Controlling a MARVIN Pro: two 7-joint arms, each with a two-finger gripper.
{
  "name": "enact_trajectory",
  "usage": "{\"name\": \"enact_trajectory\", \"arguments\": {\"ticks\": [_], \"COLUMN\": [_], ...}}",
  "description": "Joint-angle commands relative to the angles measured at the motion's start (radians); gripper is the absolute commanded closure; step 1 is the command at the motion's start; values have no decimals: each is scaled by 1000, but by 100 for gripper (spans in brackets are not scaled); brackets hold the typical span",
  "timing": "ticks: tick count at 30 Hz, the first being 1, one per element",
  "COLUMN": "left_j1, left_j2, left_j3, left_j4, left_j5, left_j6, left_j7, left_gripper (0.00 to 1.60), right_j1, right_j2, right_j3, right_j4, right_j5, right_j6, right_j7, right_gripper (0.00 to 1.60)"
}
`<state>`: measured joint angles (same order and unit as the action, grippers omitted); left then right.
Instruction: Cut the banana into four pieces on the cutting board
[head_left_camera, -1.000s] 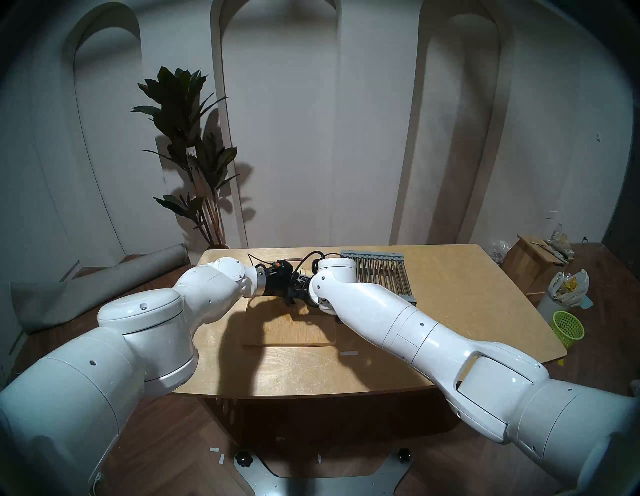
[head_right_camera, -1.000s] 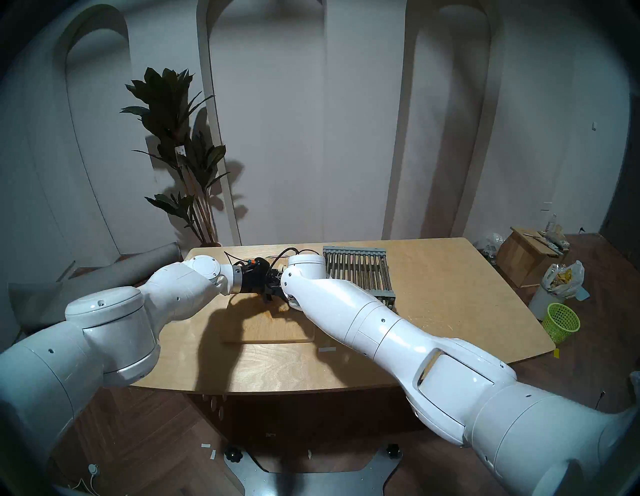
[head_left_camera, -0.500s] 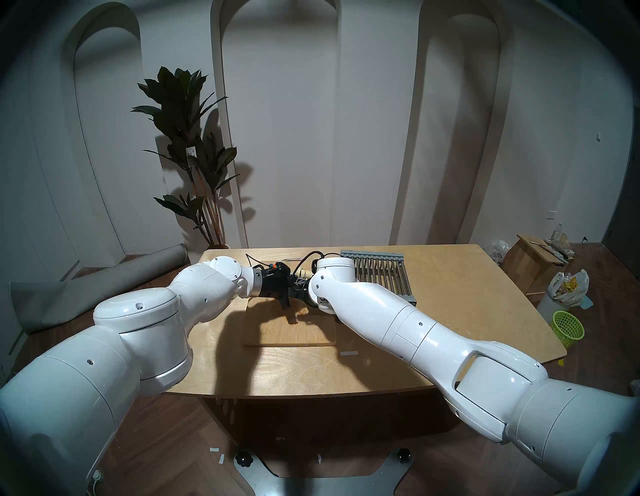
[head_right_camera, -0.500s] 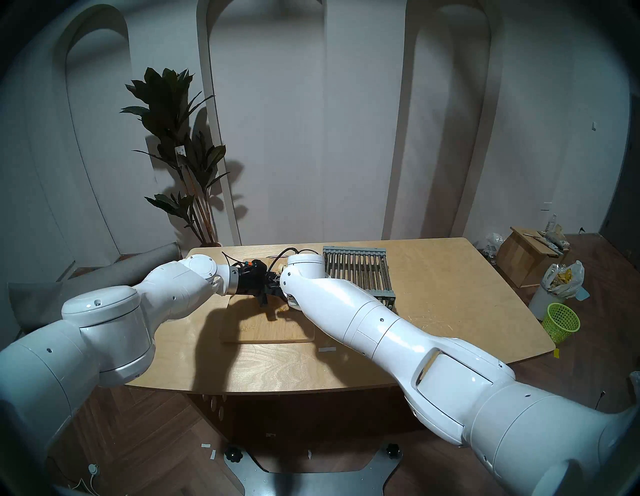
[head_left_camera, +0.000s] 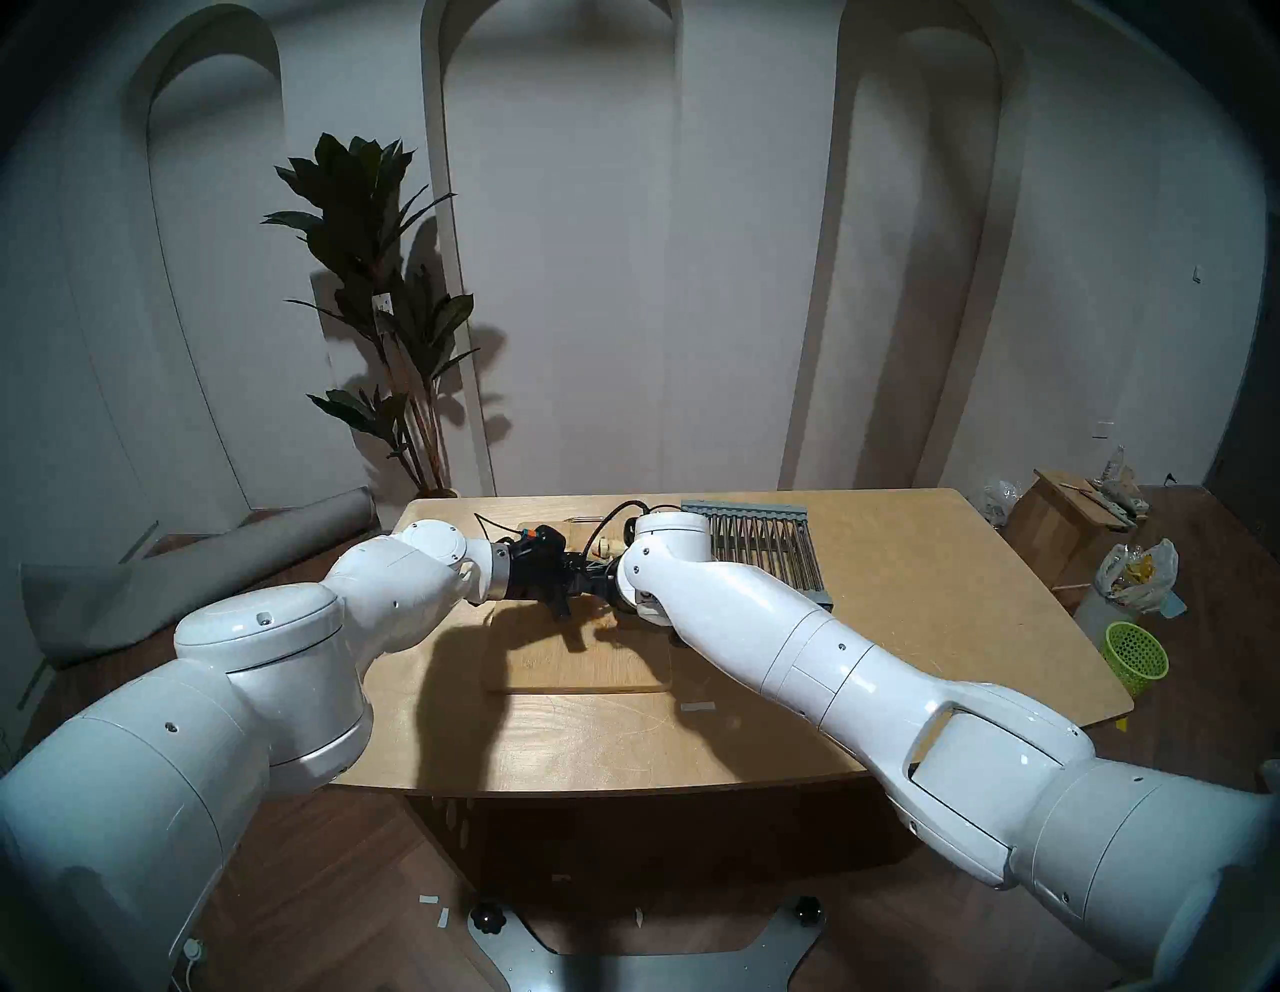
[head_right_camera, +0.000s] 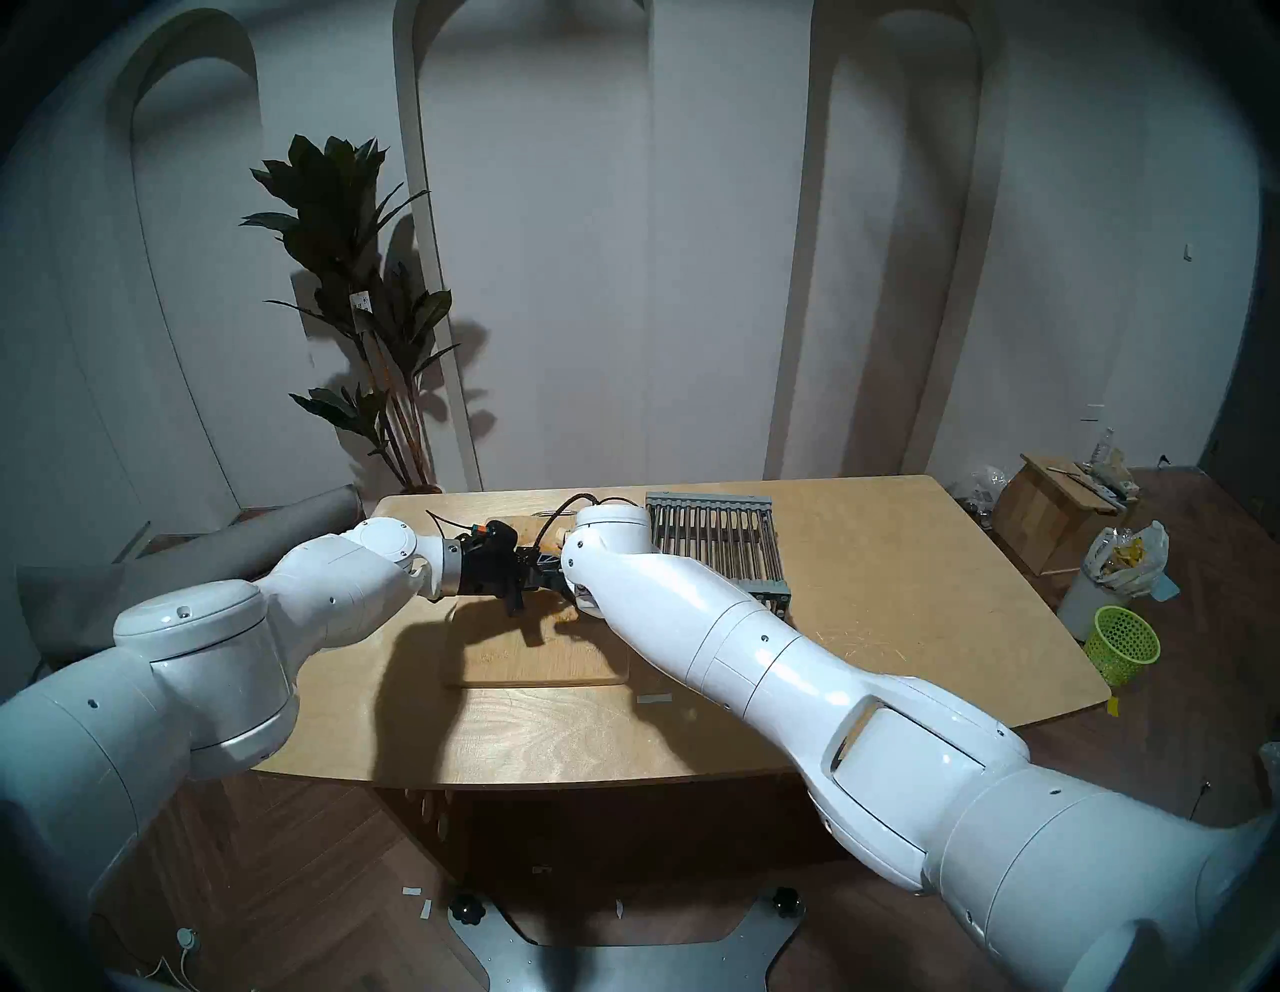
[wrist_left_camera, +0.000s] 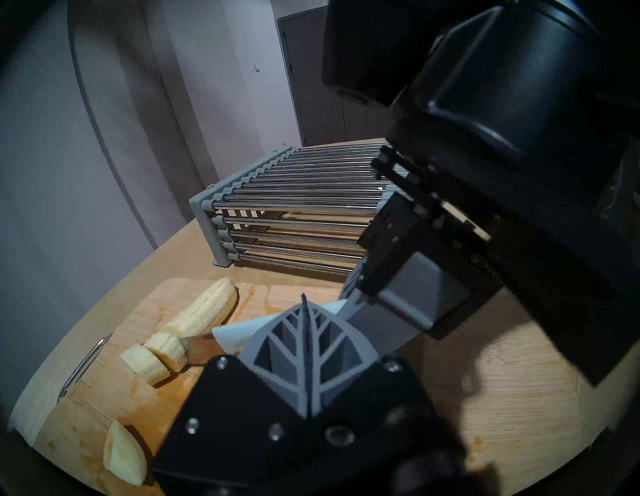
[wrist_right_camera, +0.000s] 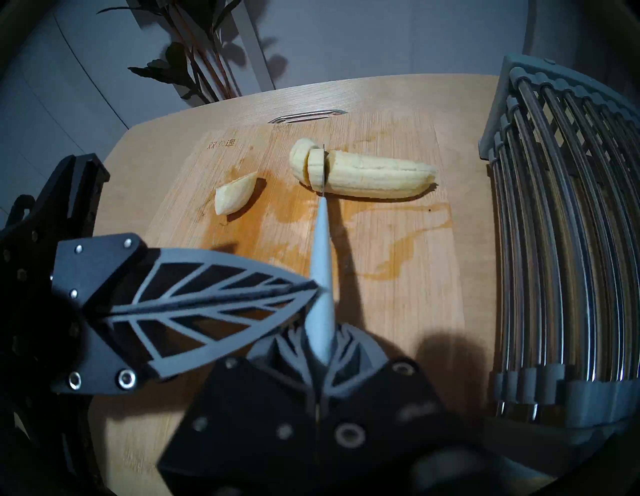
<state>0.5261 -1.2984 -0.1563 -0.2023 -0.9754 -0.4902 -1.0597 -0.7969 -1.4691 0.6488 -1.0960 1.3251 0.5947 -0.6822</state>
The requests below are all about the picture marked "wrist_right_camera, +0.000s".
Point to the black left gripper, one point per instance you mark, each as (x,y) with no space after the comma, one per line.
(40,225)

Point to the small banana tip piece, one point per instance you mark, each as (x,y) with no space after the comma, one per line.
(234,195)

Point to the wooden cutting board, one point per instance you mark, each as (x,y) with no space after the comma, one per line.
(400,300)

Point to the tall potted green plant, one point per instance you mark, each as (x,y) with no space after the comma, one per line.
(200,50)

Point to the grey metal dish rack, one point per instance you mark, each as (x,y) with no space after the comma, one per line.
(565,225)

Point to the peeled banana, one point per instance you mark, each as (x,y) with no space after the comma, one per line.
(380,175)

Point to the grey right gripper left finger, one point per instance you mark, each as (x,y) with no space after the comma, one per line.
(240,425)

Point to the short banana slice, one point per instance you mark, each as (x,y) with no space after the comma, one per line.
(299,157)

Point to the thin banana slice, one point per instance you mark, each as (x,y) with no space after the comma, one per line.
(316,170)

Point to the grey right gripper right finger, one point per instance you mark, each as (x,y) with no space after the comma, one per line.
(390,417)

